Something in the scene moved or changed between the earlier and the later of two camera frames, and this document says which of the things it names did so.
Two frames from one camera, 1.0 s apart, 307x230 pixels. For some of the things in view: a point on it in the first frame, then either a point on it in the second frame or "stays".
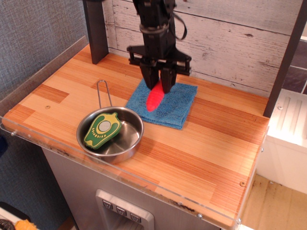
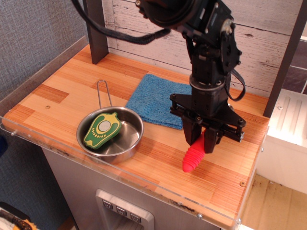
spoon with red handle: [155, 97] → [194, 155]
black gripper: [160, 45] → [208, 104]
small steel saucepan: [123, 145] stays
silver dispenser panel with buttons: [114, 213] stays
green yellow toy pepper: [103, 127] stays
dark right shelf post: [287, 59] stays
